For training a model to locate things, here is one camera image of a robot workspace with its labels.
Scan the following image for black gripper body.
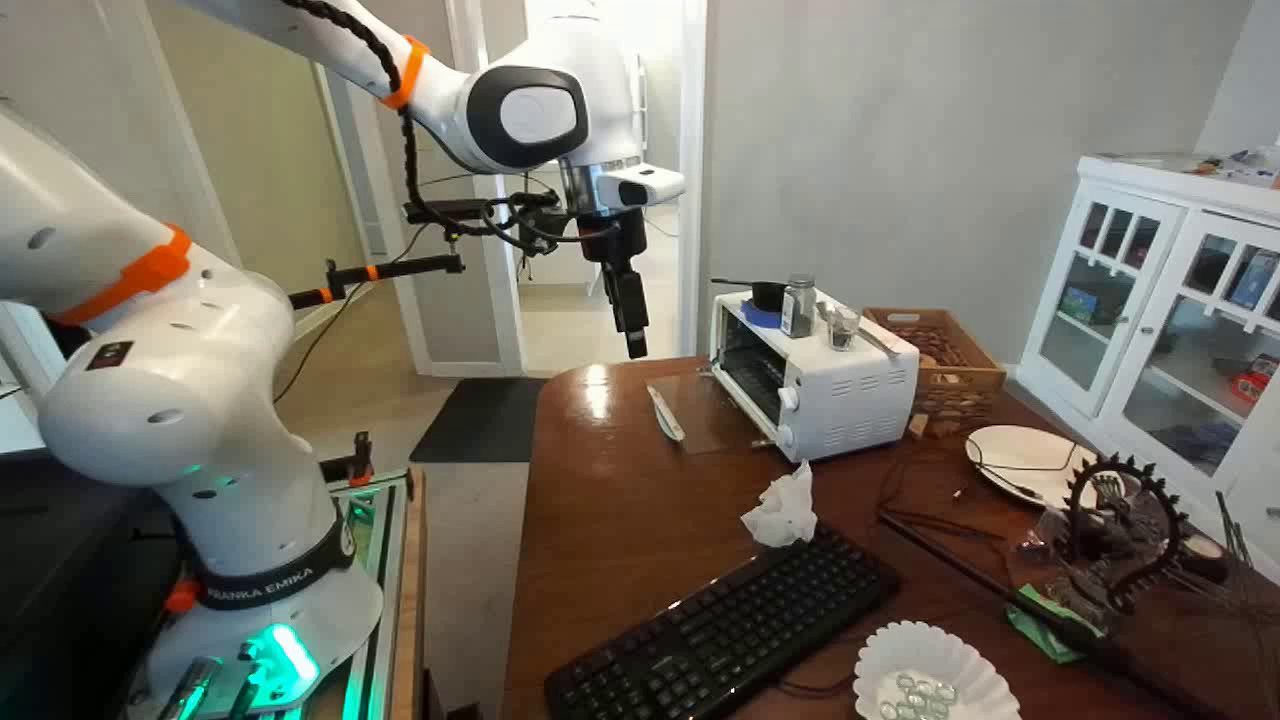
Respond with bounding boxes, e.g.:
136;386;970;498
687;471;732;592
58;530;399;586
577;196;654;277

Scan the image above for small clear glass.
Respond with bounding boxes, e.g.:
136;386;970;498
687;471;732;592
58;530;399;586
824;302;863;354

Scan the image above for black floor mat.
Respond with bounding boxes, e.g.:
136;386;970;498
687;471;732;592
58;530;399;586
407;376;545;467

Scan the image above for white toaster oven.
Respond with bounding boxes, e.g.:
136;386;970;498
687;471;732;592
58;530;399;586
709;284;922;467

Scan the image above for crumpled white tissue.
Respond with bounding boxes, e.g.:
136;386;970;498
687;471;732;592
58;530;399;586
739;461;824;551

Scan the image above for black orange clamp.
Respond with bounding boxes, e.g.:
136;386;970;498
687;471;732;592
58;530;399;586
344;429;378;494

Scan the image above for black computer keyboard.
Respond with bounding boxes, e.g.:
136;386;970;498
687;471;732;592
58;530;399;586
540;534;900;720

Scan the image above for white plate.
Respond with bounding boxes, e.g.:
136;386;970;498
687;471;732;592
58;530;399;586
961;421;1102;516

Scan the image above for white fluted coffee filter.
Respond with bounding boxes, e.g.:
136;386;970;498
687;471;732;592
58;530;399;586
853;618;1025;720

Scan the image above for black gear-shaped ornament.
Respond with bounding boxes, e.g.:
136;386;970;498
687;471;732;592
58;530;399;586
1055;451;1193;609

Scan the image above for green flat item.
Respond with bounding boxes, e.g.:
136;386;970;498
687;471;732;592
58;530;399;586
1005;564;1120;670

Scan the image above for white glass-door cabinet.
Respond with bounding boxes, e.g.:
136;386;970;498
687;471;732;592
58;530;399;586
1016;152;1280;586

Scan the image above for small round brown item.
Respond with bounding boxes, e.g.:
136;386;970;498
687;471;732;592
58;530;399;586
1176;534;1235;580

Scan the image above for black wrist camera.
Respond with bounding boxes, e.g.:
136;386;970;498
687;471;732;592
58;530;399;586
495;192;584;261

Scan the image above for glass oven door white handle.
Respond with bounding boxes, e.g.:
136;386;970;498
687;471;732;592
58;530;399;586
645;371;783;461

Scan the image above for black camera on stand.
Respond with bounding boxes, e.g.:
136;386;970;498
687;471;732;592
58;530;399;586
402;192;498;252

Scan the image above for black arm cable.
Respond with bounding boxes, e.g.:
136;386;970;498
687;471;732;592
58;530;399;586
279;0;463;246

